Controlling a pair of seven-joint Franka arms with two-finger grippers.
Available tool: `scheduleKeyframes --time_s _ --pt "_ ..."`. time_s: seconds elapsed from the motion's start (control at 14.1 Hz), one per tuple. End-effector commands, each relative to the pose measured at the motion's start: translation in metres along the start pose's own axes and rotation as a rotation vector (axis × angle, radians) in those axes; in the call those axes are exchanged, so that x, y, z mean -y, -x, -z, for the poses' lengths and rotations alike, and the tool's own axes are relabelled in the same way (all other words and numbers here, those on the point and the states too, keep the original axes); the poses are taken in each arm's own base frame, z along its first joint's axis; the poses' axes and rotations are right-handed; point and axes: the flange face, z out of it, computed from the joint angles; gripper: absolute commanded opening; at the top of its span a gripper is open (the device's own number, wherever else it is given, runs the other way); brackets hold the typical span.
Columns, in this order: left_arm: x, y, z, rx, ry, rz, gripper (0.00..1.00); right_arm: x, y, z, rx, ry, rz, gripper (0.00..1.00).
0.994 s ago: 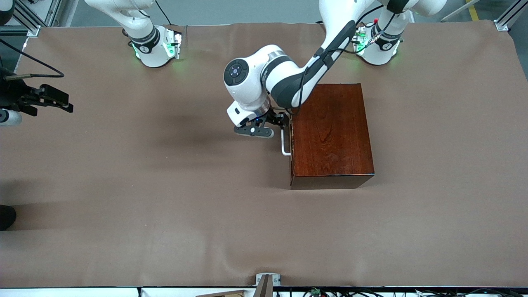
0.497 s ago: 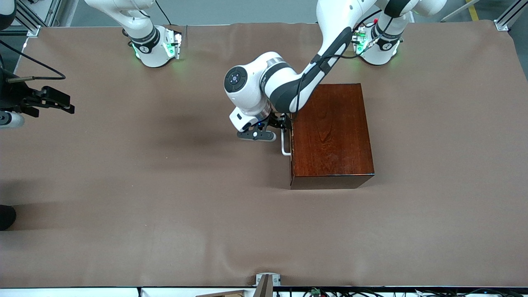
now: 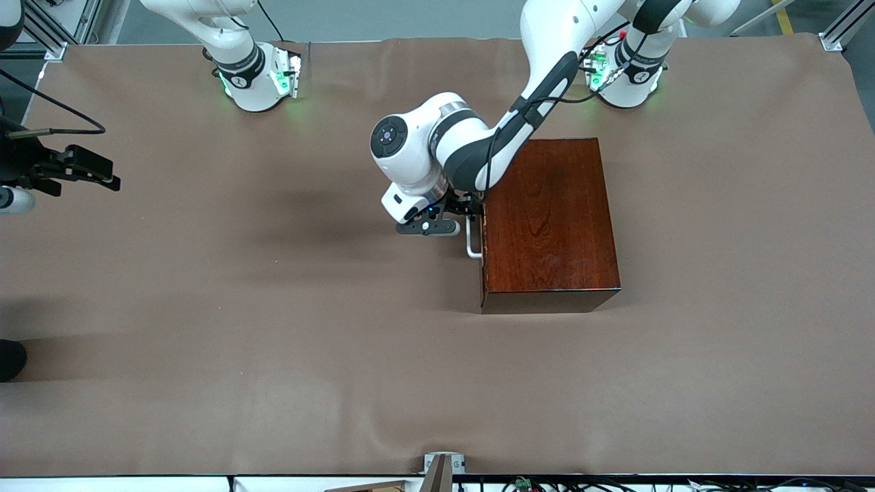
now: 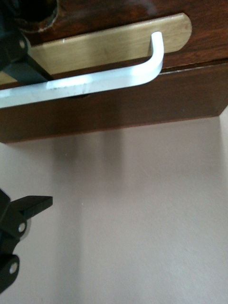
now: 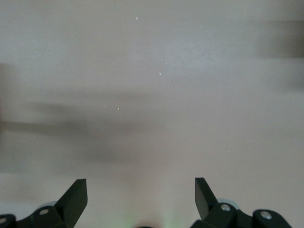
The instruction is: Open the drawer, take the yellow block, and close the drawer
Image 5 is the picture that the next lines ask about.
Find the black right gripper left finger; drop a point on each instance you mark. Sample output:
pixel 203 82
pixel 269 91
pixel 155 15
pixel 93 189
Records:
pixel 72 202

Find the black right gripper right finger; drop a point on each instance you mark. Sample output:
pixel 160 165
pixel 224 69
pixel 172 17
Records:
pixel 204 199

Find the table cover mat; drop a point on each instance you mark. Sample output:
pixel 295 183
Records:
pixel 142 95

